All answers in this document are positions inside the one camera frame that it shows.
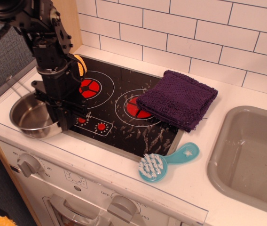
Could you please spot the yellow toy corn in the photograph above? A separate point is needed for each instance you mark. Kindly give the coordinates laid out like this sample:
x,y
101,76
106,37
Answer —
x,y
81,65

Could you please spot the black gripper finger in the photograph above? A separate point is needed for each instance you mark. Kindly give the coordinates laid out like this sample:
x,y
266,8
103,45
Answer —
x,y
66,118
52,112

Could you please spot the grey oven knob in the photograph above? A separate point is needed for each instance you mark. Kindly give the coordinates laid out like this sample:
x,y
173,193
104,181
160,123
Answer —
x,y
123,208

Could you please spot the stainless steel pot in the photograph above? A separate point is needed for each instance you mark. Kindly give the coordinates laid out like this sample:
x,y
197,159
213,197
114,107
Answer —
x,y
30,115

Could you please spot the grey sink basin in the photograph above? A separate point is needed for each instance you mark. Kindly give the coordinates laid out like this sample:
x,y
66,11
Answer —
x,y
238,164

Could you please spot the grey oven door handle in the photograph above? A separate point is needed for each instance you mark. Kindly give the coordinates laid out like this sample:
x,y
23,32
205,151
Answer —
x,y
67,216

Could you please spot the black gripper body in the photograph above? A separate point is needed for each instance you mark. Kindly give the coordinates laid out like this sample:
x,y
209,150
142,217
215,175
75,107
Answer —
x,y
60,90

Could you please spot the wooden post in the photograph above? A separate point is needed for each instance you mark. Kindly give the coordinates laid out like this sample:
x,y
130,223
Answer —
x,y
70,20

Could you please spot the yellow black object on floor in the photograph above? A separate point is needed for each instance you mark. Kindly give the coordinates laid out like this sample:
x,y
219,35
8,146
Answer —
x,y
5,221

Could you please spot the teal scrub brush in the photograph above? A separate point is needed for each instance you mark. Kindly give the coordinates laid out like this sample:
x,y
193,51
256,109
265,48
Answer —
x,y
153,167

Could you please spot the black toy stovetop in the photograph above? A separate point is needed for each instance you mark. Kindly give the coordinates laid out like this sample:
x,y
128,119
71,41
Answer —
x,y
114,122

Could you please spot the grey timer knob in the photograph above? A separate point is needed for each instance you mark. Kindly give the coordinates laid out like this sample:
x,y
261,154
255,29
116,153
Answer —
x,y
28,164

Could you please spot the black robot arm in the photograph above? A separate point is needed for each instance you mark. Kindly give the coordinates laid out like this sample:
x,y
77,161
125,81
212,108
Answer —
x,y
40,24

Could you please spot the purple cloth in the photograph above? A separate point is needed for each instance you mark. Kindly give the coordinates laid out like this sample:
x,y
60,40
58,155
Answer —
x,y
178,100

